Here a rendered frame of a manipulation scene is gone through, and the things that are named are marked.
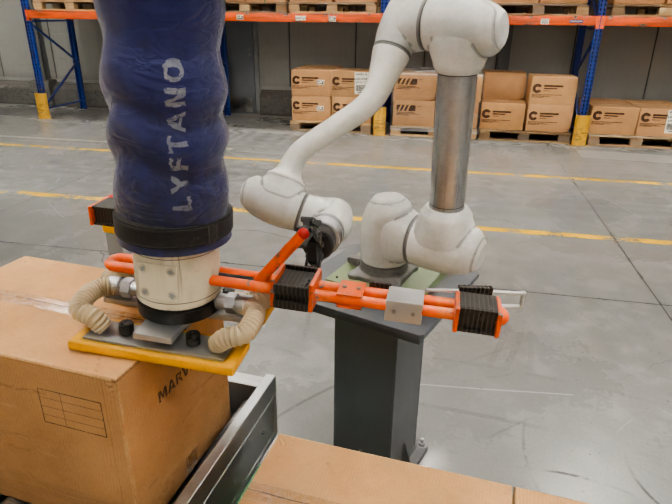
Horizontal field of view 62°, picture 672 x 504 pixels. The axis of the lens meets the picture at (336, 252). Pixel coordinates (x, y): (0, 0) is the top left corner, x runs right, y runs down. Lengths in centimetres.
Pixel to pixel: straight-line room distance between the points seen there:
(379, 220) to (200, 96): 85
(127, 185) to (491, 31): 88
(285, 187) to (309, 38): 833
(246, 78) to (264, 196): 861
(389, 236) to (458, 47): 58
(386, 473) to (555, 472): 105
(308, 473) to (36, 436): 60
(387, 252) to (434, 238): 17
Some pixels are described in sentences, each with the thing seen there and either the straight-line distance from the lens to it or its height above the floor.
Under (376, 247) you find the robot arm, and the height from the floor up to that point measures 91.
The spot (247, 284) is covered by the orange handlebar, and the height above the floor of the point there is 108.
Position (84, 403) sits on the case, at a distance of 120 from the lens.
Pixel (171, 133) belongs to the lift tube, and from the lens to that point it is 99.
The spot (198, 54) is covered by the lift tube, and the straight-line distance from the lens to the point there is 100.
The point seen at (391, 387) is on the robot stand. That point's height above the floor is 44.
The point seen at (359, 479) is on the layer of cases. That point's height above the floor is 54.
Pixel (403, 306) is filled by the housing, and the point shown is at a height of 106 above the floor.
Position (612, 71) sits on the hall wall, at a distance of 968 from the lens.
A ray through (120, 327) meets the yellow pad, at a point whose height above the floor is 100.
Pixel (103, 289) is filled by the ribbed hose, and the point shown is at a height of 103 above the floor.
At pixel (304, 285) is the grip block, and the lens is 108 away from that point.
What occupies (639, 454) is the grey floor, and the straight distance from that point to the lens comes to 260.
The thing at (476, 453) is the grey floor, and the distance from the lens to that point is 237.
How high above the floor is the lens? 156
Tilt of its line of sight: 23 degrees down
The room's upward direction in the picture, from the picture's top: 1 degrees clockwise
